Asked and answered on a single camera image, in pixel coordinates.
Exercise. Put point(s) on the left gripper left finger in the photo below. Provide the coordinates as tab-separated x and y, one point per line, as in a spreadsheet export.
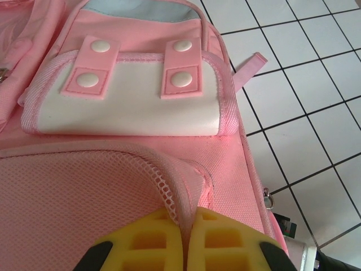
146	248

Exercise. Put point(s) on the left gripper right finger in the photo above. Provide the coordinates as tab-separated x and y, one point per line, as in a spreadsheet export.
231	245

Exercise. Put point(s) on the pink backpack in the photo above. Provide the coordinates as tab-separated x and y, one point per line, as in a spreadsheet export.
127	141

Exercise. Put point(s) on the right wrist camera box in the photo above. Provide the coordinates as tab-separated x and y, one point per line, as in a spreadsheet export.
308	259

